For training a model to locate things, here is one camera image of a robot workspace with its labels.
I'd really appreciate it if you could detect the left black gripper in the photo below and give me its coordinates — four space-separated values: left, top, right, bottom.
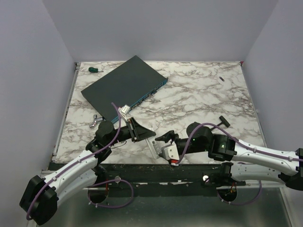
107 117 156 147

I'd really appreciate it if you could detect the white remote control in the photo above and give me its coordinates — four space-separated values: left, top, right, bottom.
145 128 161 159

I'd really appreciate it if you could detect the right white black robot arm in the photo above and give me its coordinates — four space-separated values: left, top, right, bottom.
156 122 303 191

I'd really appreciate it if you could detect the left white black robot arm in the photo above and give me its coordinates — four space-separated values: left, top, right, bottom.
19 117 156 225

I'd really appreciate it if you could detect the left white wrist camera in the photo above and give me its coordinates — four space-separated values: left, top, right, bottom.
118 105 131 122

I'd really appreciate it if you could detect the silver metal bracket clamp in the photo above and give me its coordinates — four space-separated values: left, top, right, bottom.
89 114 104 129

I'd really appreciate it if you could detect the dark grey network switch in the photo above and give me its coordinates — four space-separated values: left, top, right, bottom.
81 56 168 123

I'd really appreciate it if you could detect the black T-handle tool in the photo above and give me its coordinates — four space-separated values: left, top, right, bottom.
211 116 230 130

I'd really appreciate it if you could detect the green handled screwdriver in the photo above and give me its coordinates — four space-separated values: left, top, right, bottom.
88 67 103 73

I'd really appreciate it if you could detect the aluminium frame rail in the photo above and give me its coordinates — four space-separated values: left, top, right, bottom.
38 170 60 191

